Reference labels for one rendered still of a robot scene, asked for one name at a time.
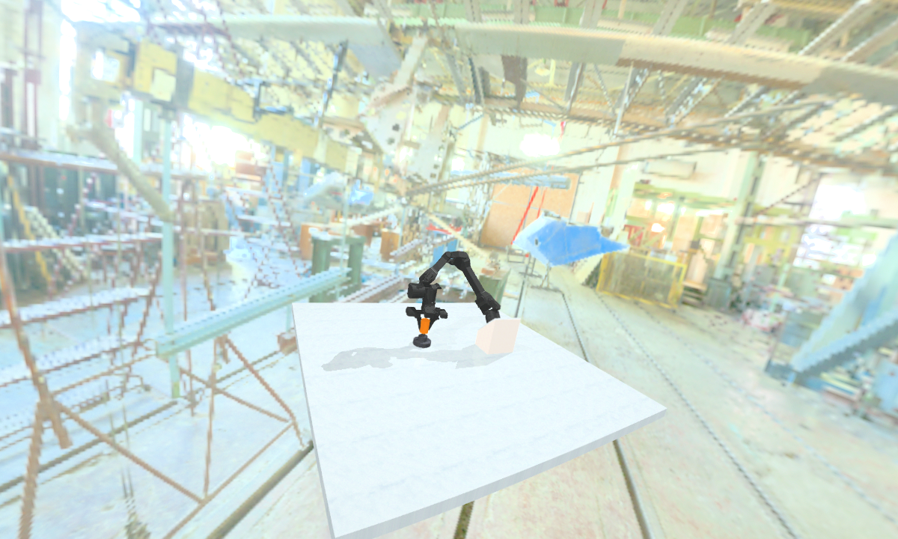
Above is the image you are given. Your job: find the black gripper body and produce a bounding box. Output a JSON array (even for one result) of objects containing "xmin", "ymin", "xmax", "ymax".
[{"xmin": 406, "ymin": 298, "xmax": 448, "ymax": 319}]

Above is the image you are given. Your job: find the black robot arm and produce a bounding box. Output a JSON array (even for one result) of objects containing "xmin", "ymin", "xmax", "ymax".
[{"xmin": 407, "ymin": 251, "xmax": 501, "ymax": 324}]

